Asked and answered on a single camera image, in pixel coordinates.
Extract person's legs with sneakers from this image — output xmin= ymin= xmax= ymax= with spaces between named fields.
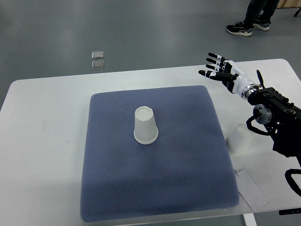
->
xmin=226 ymin=0 xmax=280 ymax=37

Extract white paper cup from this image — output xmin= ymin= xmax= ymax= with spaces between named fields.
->
xmin=134 ymin=106 xmax=158 ymax=145
xmin=226 ymin=122 xmax=254 ymax=157

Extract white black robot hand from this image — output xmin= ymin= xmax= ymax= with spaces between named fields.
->
xmin=198 ymin=53 xmax=259 ymax=99

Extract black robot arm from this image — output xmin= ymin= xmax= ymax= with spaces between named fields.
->
xmin=246 ymin=70 xmax=301 ymax=162

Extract white paper cup on cushion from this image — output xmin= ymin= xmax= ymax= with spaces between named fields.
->
xmin=134 ymin=106 xmax=158 ymax=145

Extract upper metal floor plate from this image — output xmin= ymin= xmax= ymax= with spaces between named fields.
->
xmin=91 ymin=50 xmax=104 ymax=59

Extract black tripod foot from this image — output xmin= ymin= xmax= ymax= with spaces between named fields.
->
xmin=294 ymin=8 xmax=301 ymax=17

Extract white cushion tag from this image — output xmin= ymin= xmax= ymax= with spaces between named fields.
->
xmin=235 ymin=169 xmax=269 ymax=211

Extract blue grey square cushion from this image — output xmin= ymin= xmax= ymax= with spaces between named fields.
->
xmin=80 ymin=85 xmax=239 ymax=222

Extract black table control panel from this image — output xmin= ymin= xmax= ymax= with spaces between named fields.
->
xmin=278 ymin=208 xmax=301 ymax=216

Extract white table leg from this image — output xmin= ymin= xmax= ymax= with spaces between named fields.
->
xmin=243 ymin=213 xmax=257 ymax=226

